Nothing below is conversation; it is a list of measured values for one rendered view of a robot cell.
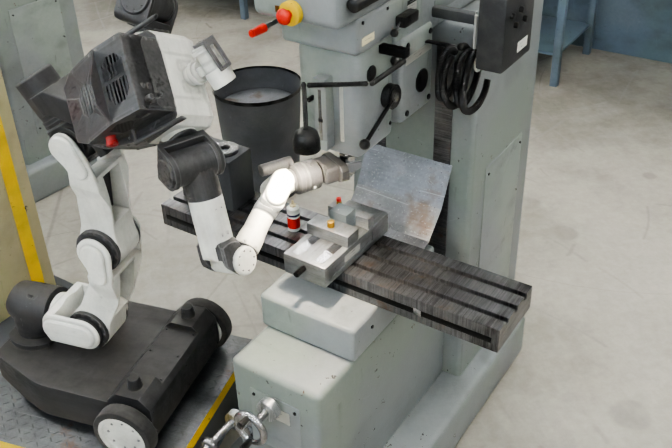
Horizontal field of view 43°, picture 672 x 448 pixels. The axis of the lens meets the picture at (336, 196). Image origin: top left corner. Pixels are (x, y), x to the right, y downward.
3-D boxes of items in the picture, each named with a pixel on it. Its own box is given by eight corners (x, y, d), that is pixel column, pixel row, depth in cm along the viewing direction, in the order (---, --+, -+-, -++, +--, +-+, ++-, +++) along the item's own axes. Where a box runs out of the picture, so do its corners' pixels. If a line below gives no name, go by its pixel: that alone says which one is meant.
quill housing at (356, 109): (361, 163, 230) (359, 52, 213) (299, 144, 240) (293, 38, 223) (396, 134, 244) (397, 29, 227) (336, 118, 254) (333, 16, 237)
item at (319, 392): (324, 538, 266) (316, 400, 235) (245, 493, 282) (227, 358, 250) (443, 382, 323) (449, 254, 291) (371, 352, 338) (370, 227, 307)
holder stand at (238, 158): (233, 212, 281) (227, 160, 270) (182, 195, 291) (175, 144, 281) (255, 195, 290) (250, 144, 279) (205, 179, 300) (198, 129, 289)
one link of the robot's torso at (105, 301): (60, 343, 273) (70, 234, 245) (94, 305, 289) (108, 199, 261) (102, 363, 271) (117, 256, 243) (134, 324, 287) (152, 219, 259)
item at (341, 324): (355, 364, 246) (354, 333, 240) (260, 323, 263) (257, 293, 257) (435, 275, 281) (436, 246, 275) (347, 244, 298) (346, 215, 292)
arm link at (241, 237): (281, 223, 231) (251, 285, 223) (256, 221, 238) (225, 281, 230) (258, 202, 224) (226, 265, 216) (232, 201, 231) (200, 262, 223)
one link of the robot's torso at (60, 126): (35, 134, 233) (61, 118, 227) (63, 113, 244) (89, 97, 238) (64, 172, 237) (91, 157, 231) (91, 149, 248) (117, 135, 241)
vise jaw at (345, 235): (347, 248, 249) (347, 237, 247) (306, 233, 257) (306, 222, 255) (359, 238, 254) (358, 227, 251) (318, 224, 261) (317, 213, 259)
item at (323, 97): (327, 151, 230) (324, 80, 219) (315, 148, 232) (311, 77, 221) (335, 145, 233) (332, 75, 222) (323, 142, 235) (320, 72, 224)
